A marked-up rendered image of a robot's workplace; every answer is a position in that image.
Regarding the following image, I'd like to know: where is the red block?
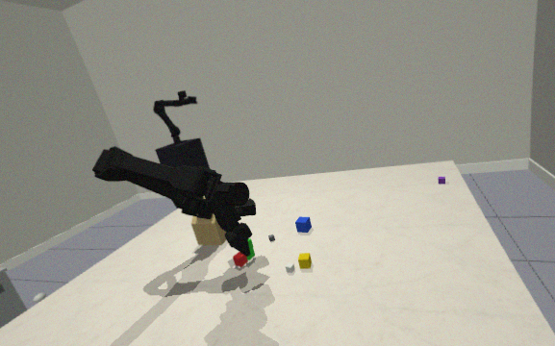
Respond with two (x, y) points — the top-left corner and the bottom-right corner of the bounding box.
(233, 252), (248, 267)

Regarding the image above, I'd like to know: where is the blue block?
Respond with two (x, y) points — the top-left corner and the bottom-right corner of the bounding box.
(295, 217), (312, 233)

